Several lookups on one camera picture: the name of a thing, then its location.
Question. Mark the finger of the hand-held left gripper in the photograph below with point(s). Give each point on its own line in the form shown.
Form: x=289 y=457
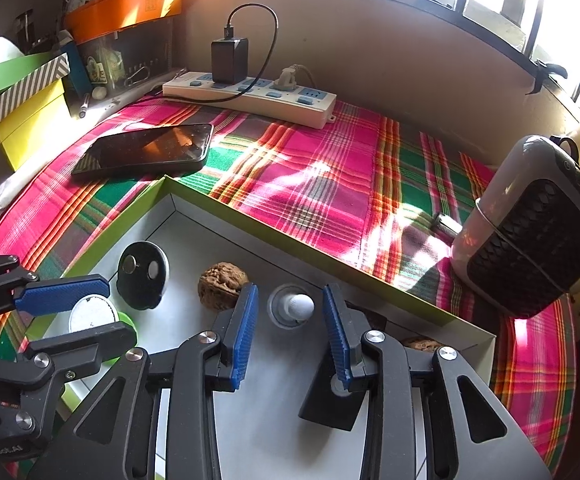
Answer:
x=84 y=342
x=59 y=294

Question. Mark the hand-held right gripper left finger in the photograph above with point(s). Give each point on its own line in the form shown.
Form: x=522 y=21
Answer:
x=242 y=330

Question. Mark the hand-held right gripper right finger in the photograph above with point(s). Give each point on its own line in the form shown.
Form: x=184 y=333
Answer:
x=335 y=335

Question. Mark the white disc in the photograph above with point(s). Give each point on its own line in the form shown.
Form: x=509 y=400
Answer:
x=92 y=316

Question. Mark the brown walnut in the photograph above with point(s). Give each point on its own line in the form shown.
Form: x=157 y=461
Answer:
x=422 y=344
x=222 y=282

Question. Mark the white ball mount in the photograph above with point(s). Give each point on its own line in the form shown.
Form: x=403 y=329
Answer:
x=292 y=305

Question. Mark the black oval magnet holder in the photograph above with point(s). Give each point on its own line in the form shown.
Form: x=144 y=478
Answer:
x=142 y=277

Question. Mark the green white cardboard box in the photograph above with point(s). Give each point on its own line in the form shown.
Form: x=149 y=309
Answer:
x=270 y=410

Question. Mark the small silver metal piece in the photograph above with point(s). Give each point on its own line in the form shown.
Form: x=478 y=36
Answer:
x=445 y=223

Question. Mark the pink green plaid tablecloth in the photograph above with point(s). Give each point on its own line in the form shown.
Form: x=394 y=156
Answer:
x=320 y=170

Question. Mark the black smartphone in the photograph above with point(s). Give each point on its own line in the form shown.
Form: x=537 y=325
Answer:
x=144 y=150

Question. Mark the yellow box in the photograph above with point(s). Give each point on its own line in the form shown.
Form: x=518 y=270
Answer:
x=29 y=125

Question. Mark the dark pen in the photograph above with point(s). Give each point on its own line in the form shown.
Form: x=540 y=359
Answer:
x=83 y=105

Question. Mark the small white egg-shaped object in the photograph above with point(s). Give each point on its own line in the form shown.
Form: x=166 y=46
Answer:
x=98 y=92

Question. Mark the grey white striped box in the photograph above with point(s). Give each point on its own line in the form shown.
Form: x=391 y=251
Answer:
x=19 y=92

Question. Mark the small grey black heater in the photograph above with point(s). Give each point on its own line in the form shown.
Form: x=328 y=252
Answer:
x=530 y=230

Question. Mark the silver carabiner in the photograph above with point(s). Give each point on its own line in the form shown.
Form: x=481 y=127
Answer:
x=137 y=76

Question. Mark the white power strip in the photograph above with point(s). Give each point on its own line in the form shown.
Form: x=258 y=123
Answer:
x=250 y=97

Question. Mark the blue carton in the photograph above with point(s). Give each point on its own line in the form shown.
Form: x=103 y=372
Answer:
x=73 y=60

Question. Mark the clear storage container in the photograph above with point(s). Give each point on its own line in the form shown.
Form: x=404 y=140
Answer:
x=119 y=55

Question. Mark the white plug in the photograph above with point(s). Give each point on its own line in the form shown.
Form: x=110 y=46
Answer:
x=287 y=80

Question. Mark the black charger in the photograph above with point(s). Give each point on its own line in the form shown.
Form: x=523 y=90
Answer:
x=229 y=60

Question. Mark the orange box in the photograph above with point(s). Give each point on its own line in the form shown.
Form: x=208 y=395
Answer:
x=124 y=7

